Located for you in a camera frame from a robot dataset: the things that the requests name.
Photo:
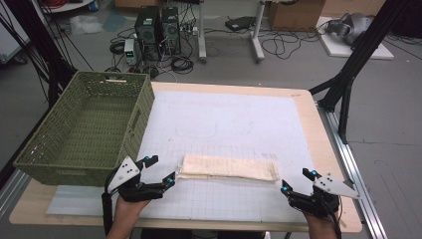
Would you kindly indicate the clear plastic bag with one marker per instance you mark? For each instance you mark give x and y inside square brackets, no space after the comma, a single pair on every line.
[84,24]

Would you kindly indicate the white floor board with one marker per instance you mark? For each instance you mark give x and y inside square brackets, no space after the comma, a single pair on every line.
[338,49]

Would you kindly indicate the white grid mat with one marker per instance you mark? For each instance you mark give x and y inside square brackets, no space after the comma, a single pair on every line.
[215,116]

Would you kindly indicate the person's left hand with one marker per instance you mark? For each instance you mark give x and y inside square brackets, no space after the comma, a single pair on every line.
[127,212]

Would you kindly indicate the brown cardboard box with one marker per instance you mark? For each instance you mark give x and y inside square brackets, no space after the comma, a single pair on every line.
[295,15]

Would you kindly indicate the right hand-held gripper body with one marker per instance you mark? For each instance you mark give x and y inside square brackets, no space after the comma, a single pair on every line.
[331,186]

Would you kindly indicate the person's right hand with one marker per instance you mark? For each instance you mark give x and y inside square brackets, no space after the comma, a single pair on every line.
[320,227]

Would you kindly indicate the grey rounded machine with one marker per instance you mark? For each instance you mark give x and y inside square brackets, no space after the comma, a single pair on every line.
[351,26]

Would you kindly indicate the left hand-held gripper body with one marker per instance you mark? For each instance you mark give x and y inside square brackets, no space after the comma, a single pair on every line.
[127,172]

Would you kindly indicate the person's dark clothing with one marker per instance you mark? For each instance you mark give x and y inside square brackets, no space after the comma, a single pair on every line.
[199,235]

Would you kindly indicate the white desk leg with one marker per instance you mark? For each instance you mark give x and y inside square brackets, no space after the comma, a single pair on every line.
[257,36]
[201,33]

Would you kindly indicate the black computer tower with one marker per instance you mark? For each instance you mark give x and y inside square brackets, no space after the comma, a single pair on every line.
[170,30]
[147,31]

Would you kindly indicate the grey bench power supply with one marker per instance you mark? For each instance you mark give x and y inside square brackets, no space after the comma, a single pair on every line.
[130,51]

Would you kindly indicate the aluminium rail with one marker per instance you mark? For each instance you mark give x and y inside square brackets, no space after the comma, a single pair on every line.
[355,172]
[11,191]

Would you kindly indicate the green woven basket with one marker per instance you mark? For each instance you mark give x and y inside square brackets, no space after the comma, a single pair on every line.
[93,126]

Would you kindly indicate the wooden table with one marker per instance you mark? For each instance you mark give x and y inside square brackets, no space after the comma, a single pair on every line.
[318,132]

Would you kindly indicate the black metal stand frame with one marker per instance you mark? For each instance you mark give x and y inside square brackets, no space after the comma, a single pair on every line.
[361,49]

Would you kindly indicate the beige cloth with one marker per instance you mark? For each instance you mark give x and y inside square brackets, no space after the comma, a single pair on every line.
[229,167]

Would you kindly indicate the black flat device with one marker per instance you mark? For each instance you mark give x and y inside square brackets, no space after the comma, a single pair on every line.
[240,23]

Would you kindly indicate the white cabinet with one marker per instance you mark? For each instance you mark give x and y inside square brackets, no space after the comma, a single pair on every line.
[10,36]

